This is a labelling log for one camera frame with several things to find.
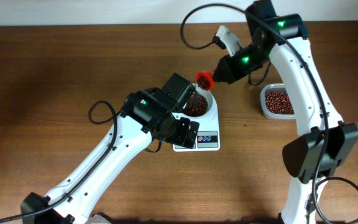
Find white digital kitchen scale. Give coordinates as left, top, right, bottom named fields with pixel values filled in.
left=173, top=95, right=221, bottom=152

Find orange measuring scoop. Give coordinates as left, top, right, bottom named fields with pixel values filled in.
left=196, top=70, right=215, bottom=91

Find red adzuki beans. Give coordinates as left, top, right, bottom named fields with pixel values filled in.
left=264, top=90, right=294, bottom=114

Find white round bowl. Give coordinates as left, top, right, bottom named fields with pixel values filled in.
left=183, top=83, right=213, bottom=116

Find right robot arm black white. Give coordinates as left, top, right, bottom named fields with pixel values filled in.
left=213, top=1, right=358, bottom=223

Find red beans in bowl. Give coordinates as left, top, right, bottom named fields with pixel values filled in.
left=185, top=94, right=208, bottom=117

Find clear plastic container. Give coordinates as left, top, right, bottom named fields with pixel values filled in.
left=260, top=83, right=295, bottom=119

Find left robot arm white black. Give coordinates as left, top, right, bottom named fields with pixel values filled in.
left=21, top=73, right=199, bottom=223

